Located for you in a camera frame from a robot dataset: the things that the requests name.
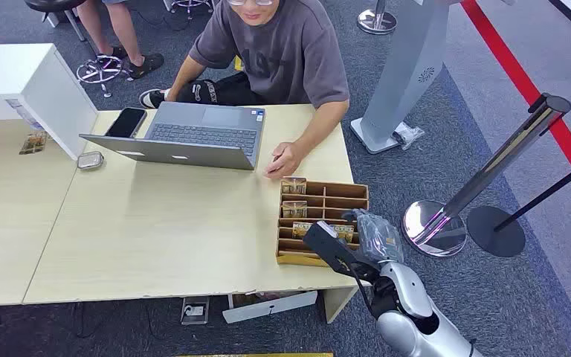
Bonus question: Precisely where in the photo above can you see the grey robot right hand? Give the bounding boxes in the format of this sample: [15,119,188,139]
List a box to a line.
[342,208,405,265]

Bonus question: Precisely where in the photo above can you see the person's left hand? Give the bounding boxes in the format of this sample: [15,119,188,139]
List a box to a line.
[264,141,309,181]

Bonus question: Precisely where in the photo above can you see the hotel print card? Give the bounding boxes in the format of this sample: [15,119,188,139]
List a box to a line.
[291,222,317,240]
[331,224,355,245]

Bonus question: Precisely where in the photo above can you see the brown picture card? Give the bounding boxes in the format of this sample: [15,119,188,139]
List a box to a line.
[280,176,308,195]
[18,132,48,156]
[281,200,309,219]

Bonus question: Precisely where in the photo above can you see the wooden card organizer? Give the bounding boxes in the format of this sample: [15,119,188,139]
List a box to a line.
[275,178,370,268]

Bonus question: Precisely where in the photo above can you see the seated person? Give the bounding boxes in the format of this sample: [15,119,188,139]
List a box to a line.
[139,0,350,181]

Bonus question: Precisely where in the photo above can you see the standing person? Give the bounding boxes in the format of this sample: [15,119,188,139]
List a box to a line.
[76,0,165,80]

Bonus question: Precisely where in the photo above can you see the beige desk leg panel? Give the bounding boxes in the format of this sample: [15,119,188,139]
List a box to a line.
[322,286,361,325]

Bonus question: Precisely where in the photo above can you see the grey laptop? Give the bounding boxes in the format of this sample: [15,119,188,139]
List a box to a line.
[79,101,267,172]

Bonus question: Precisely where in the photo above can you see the clear plastic bag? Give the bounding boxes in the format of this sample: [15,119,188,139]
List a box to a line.
[393,121,425,151]

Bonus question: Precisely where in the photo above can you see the white flat box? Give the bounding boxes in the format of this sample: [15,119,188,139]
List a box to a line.
[222,290,319,325]

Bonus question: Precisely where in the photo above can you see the grey kiosk stand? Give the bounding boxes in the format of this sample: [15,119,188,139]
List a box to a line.
[349,0,466,155]

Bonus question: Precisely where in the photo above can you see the black smartphone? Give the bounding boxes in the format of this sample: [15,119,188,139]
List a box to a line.
[104,106,148,139]

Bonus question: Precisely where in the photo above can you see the chrome stanchion base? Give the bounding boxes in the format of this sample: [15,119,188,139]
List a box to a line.
[356,0,399,36]

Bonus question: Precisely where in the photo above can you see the grey floor power socket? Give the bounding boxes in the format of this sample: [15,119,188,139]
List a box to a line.
[180,296,210,327]

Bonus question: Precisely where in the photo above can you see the chrome chair base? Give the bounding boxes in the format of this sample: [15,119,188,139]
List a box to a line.
[76,54,134,98]
[170,0,215,21]

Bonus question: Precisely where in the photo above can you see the red barrier belt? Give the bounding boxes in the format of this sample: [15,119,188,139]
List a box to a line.
[460,0,571,210]

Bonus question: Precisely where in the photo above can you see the white cabinet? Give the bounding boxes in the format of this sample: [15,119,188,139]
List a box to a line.
[0,43,100,161]

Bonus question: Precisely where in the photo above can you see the black round stool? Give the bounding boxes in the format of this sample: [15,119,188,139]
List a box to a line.
[23,0,89,43]

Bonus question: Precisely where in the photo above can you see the black stanchion post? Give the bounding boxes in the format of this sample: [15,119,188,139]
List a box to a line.
[466,149,571,258]

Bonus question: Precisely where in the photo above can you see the chrome stanchion post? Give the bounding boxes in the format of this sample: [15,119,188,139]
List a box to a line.
[401,92,571,258]

